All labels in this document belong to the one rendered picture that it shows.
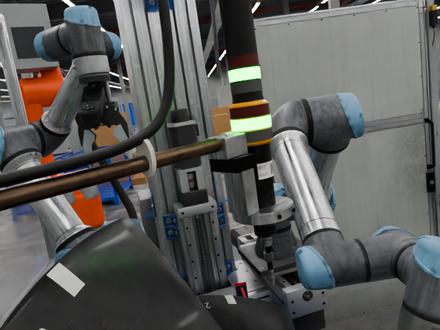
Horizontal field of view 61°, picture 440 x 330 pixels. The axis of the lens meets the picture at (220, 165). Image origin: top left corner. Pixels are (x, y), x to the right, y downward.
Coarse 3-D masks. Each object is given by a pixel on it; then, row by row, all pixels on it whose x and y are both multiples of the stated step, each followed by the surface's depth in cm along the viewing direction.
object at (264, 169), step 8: (264, 144) 40; (248, 152) 40; (256, 152) 40; (264, 152) 40; (256, 160) 40; (264, 160) 40; (256, 168) 40; (264, 168) 40; (272, 168) 41; (256, 176) 40; (264, 176) 40; (272, 176) 41; (256, 184) 40; (264, 184) 40; (272, 184) 41; (264, 192) 41; (272, 192) 41; (264, 200) 41; (272, 200) 41; (272, 224) 42; (256, 232) 42; (264, 232) 42; (272, 232) 42
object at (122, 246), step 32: (128, 224) 44; (64, 256) 36; (96, 256) 38; (128, 256) 40; (160, 256) 43; (32, 288) 33; (96, 288) 36; (128, 288) 38; (160, 288) 40; (32, 320) 31; (64, 320) 33; (96, 320) 34; (128, 320) 36; (160, 320) 37; (192, 320) 39
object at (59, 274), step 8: (48, 272) 34; (56, 272) 35; (64, 272) 35; (56, 280) 34; (64, 280) 34; (72, 280) 35; (80, 280) 35; (64, 288) 34; (72, 288) 34; (80, 288) 35
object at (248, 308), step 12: (204, 300) 68; (216, 300) 69; (240, 300) 70; (252, 300) 71; (216, 312) 65; (228, 312) 65; (240, 312) 65; (252, 312) 66; (264, 312) 66; (276, 312) 68; (288, 312) 70; (228, 324) 62; (240, 324) 62; (252, 324) 62; (264, 324) 62; (276, 324) 63; (288, 324) 64
